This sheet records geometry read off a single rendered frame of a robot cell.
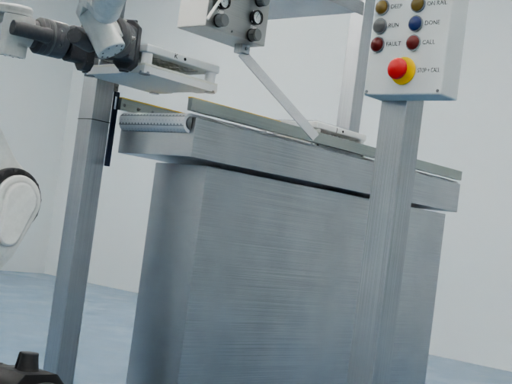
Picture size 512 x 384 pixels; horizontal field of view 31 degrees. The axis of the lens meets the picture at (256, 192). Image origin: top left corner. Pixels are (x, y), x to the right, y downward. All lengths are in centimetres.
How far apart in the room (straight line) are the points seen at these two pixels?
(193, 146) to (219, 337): 53
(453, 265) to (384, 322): 377
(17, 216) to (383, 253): 80
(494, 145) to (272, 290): 307
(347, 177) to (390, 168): 100
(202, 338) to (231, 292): 15
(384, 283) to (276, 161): 84
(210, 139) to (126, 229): 513
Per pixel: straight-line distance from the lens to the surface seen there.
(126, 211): 749
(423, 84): 173
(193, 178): 245
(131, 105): 255
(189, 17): 237
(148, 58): 227
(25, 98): 805
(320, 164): 270
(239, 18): 241
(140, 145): 247
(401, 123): 182
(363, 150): 286
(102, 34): 206
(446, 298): 559
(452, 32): 174
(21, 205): 209
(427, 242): 328
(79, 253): 249
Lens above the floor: 55
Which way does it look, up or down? 3 degrees up
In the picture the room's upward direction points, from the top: 7 degrees clockwise
